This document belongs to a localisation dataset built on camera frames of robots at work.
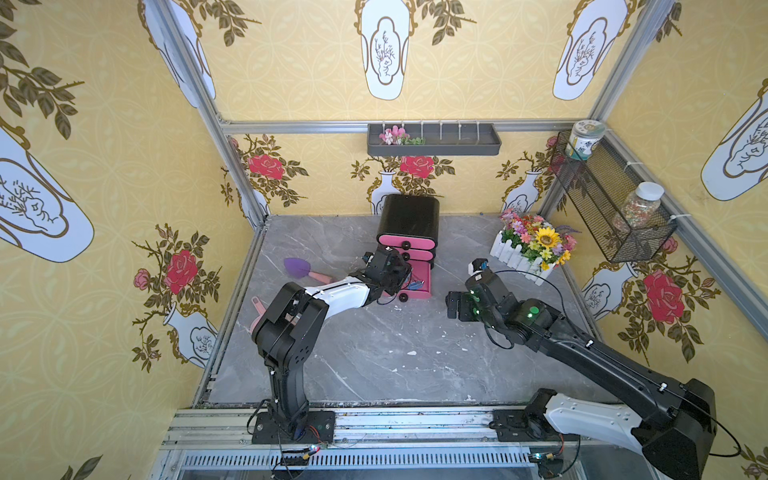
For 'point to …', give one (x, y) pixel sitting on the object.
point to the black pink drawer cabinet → (410, 225)
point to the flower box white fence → (532, 246)
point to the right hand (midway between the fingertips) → (464, 295)
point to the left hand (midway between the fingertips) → (402, 265)
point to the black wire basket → (599, 186)
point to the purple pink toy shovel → (300, 268)
